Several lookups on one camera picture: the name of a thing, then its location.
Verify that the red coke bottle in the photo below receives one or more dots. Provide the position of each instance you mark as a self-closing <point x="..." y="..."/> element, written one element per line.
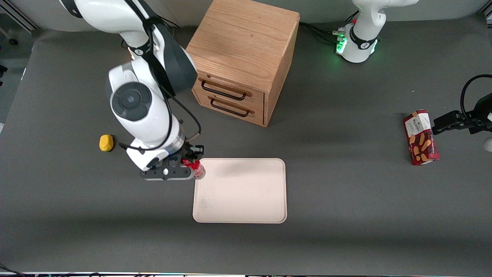
<point x="198" y="171"/>

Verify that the yellow toy lemon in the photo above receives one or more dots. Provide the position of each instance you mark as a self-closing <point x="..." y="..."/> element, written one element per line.
<point x="106" y="142"/>

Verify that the wooden two-drawer cabinet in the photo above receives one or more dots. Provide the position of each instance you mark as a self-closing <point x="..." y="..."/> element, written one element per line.
<point x="246" y="42"/>

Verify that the cream rectangular tray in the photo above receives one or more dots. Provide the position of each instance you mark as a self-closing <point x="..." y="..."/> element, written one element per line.
<point x="242" y="192"/>

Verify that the red tartan cookie box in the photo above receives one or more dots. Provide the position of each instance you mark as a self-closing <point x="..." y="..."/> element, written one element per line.
<point x="421" y="138"/>

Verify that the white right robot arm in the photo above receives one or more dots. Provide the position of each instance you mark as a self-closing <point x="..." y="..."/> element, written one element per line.
<point x="148" y="119"/>

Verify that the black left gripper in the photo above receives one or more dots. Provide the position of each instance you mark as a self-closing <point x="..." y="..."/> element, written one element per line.
<point x="469" y="120"/>

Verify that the aluminium frame rail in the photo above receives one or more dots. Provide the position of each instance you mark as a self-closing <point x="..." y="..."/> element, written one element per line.
<point x="19" y="17"/>

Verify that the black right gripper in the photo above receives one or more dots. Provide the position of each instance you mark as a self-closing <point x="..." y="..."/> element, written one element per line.
<point x="188" y="151"/>

